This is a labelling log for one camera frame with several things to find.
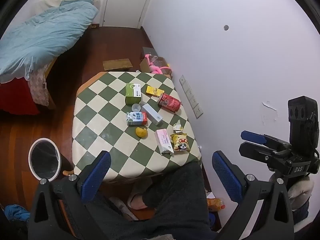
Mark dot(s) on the blue cloth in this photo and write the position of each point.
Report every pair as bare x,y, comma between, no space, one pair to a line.
15,211

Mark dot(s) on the yellow flat box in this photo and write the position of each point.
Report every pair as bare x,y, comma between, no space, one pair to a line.
154,91

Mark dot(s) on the light blue duvet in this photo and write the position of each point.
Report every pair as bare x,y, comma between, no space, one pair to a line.
42,35

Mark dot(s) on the crumpled white wrapper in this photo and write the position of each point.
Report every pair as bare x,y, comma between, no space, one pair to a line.
177,126

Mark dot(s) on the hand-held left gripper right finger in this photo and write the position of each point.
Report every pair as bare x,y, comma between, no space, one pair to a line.
226,175

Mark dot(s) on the person's right forearm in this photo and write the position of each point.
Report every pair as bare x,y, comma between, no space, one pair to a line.
300,190

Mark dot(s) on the orange drink bottle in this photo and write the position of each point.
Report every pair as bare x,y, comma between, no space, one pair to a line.
215,203

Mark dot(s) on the white grey carton box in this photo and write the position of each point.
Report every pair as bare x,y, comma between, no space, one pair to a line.
151,114

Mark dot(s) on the flat brown cardboard piece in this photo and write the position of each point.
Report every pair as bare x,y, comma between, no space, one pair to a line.
117,64

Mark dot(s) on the green medicine box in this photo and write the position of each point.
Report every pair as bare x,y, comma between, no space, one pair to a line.
133,93

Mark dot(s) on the blue white milk carton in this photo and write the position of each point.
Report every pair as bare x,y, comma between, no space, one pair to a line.
136,118

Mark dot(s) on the pink slipper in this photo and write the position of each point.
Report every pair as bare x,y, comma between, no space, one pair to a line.
136,200

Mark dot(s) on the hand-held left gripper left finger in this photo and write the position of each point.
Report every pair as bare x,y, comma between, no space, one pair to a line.
100,170

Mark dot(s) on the yellow panda snack packet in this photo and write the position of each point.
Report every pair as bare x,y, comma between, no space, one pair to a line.
180,142

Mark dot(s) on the grey cardboard sheet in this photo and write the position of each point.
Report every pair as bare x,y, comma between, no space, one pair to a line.
148,50

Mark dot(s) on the white door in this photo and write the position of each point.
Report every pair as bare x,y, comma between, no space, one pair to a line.
126,3

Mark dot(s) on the person's dark trouser leg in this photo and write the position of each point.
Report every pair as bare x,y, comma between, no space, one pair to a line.
175,200

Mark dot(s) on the green checkered table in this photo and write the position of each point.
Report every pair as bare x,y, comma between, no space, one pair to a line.
105,140

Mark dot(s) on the pink white box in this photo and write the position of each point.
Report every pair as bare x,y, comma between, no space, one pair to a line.
163,140

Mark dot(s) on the open cardboard box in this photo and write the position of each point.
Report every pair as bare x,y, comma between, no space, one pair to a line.
160,66

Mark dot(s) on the white wall socket plate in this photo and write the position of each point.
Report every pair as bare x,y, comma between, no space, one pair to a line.
182,79
186,87
190,95
198,111
194,103

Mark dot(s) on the white rimmed trash bin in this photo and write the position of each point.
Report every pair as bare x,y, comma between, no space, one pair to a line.
45,158

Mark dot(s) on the cardboard box with pink toy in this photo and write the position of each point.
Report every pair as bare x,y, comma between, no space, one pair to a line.
157,67

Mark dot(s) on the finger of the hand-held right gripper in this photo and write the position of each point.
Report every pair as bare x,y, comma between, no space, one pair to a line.
252,151
252,136

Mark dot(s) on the red cloth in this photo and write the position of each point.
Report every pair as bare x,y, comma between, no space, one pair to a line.
16,97

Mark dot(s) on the clear plastic cup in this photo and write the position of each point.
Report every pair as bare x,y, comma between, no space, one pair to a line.
136,107

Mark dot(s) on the red drink can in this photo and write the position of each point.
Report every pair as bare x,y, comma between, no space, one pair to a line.
169,102

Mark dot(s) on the patterned bed sheet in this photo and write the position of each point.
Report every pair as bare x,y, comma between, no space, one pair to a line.
38,86

